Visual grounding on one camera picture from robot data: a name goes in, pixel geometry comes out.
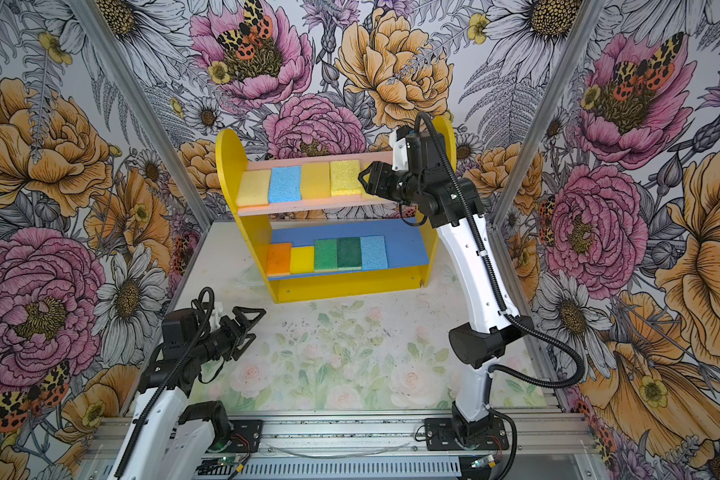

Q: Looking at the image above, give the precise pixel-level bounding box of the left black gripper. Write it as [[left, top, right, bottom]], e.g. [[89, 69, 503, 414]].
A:
[[191, 306, 267, 364]]

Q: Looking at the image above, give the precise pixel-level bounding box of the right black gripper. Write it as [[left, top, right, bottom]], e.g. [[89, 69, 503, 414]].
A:
[[359, 159, 427, 205]]

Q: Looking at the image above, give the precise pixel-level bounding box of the yellow porous sponge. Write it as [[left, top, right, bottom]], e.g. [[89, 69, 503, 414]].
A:
[[329, 159, 363, 197]]

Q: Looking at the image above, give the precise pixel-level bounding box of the golden yellow sponge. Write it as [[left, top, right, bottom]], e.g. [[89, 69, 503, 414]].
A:
[[300, 162, 331, 200]]

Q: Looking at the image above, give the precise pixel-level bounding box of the light blue sponge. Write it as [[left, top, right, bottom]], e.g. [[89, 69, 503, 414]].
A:
[[360, 235, 388, 271]]

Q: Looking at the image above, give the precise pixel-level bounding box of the dark green sponge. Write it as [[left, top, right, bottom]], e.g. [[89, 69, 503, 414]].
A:
[[337, 237, 362, 271]]

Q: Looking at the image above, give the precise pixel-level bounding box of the orange sponge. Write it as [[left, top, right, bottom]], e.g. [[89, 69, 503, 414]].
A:
[[265, 243, 292, 278]]

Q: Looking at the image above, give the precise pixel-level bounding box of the light green sponge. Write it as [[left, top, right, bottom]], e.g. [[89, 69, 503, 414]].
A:
[[314, 239, 338, 273]]

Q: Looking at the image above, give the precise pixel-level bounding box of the blue porous sponge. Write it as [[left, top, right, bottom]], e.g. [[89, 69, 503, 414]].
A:
[[268, 166, 301, 203]]

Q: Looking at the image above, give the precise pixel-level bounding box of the bright yellow sponge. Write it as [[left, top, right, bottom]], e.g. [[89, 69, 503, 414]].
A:
[[289, 246, 315, 275]]

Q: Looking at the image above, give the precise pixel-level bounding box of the pale yellow sponge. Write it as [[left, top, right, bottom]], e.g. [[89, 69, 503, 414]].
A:
[[236, 170, 271, 208]]

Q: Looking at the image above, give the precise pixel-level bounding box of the small yellow sponge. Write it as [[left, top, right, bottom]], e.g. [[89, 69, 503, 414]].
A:
[[361, 190, 385, 202]]

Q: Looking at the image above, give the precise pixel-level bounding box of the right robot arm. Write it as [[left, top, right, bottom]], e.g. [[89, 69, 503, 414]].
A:
[[358, 127, 524, 448]]

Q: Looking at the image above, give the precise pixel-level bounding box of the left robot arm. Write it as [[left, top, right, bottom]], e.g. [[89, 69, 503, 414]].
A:
[[108, 302, 266, 479]]

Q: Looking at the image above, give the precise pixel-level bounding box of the yellow wooden shelf unit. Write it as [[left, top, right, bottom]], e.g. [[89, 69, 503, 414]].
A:
[[216, 118, 455, 303]]

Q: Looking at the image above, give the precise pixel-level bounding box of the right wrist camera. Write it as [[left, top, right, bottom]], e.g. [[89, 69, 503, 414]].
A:
[[389, 126, 412, 172]]

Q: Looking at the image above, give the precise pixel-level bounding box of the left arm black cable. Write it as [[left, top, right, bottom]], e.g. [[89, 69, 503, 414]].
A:
[[113, 286, 217, 480]]

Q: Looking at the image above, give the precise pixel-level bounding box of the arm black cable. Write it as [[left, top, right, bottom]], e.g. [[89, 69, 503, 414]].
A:
[[413, 111, 586, 480], [113, 286, 217, 480]]

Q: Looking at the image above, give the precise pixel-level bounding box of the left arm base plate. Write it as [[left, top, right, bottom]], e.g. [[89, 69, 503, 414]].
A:
[[209, 419, 264, 454]]

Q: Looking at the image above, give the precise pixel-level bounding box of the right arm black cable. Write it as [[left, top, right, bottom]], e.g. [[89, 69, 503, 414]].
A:
[[413, 111, 586, 480]]

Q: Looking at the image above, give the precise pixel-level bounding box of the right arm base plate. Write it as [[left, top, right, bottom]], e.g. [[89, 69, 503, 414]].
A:
[[424, 416, 510, 452]]

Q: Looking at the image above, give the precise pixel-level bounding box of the aluminium front rail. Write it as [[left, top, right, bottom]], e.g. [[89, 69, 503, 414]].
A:
[[83, 410, 601, 460]]

